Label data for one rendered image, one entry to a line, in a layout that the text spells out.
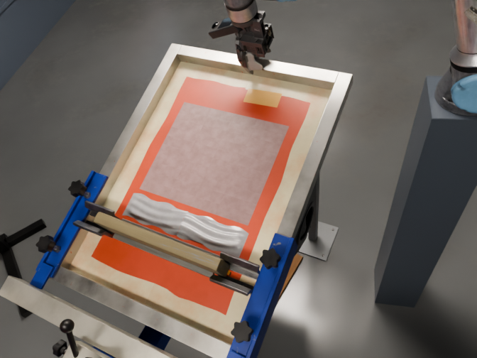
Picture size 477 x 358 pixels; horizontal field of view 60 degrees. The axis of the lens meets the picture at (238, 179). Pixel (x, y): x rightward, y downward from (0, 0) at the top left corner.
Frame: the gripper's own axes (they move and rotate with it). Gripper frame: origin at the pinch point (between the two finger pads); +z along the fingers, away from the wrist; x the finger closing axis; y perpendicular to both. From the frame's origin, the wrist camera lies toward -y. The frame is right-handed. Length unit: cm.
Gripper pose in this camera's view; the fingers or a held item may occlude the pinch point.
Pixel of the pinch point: (252, 64)
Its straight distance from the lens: 126.3
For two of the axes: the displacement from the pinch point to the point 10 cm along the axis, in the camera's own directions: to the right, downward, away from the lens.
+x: 3.8, -8.7, 3.1
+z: 2.3, 4.1, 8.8
